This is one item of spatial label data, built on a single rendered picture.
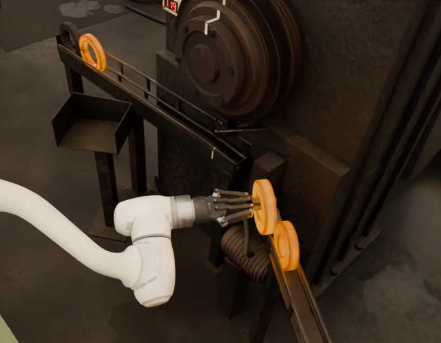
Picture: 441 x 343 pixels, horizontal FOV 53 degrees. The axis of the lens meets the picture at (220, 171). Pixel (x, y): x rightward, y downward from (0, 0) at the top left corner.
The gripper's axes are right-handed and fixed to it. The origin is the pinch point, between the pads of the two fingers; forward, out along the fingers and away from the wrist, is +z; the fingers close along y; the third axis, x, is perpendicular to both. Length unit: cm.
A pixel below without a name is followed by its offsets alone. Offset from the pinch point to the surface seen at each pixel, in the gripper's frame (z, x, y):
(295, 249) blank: 10.1, -16.7, 5.6
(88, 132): -56, -30, -75
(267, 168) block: 8.7, -12.9, -26.1
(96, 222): -62, -89, -73
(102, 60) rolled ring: -50, -20, -115
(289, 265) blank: 8.5, -21.7, 7.9
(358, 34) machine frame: 29, 36, -26
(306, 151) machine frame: 21.7, -6.1, -25.8
